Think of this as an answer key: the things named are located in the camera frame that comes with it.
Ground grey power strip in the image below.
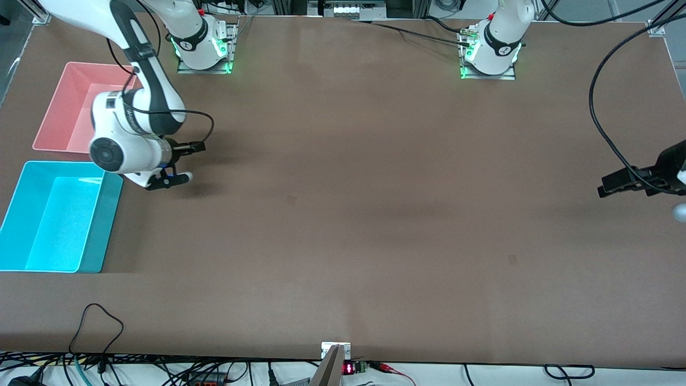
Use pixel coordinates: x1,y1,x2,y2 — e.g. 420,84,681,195
308,0,387,19

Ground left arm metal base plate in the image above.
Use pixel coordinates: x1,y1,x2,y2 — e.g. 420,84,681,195
460,29,518,81

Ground short black tabletop cable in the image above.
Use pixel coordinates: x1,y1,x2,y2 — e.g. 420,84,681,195
423,15,463,34

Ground long black tabletop cable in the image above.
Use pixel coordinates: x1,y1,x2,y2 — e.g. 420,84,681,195
354,16,475,46

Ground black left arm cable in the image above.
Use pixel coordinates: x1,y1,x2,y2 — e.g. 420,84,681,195
540,0,686,195

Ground thin black looped cable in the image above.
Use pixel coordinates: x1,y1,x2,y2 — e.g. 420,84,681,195
69,303,125,370

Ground pink plastic bin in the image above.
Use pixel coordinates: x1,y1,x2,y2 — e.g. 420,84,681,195
32,62,145,154

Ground silver camera mount bracket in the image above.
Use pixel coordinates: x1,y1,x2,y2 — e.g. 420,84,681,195
320,342,352,361

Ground aluminium frame corner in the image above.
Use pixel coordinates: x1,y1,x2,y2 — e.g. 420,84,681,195
16,0,53,26
647,0,686,37

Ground grey camera post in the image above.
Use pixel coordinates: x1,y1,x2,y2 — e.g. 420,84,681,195
309,344,345,386

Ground blue plastic bin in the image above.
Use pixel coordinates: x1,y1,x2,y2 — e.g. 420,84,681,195
0,161,124,274

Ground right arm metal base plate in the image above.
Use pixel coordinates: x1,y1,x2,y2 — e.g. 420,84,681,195
177,21,237,75

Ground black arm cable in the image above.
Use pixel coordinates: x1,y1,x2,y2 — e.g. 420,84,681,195
106,0,215,145
540,0,686,195

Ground black power adapter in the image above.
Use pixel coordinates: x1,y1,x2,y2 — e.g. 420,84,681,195
0,373,46,386

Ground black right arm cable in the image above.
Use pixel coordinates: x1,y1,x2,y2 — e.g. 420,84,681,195
106,0,215,145

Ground red clip lead wires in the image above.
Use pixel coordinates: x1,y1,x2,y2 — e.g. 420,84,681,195
370,361,417,386

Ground black coiled cable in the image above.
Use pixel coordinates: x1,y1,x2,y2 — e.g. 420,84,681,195
544,364,595,380

